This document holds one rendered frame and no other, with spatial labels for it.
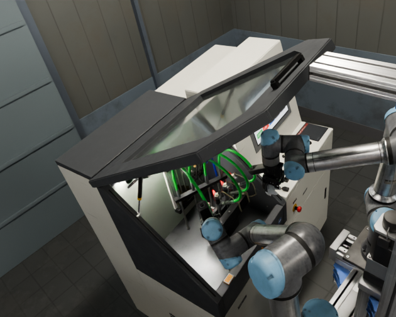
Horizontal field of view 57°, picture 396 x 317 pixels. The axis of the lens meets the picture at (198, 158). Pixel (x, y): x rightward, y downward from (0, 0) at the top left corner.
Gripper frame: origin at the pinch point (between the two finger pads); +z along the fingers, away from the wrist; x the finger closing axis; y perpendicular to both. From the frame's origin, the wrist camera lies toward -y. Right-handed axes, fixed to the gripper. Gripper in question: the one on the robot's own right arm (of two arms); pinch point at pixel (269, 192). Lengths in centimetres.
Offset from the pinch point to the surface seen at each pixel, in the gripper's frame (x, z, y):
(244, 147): 28.9, 4.1, -30.4
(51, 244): -42, 125, -209
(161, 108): 9, -25, -67
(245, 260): -20.9, 29.4, -3.6
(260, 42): 87, -31, -49
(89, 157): -38, -25, -73
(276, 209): 15.0, 29.4, -5.1
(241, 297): -30, 50, -3
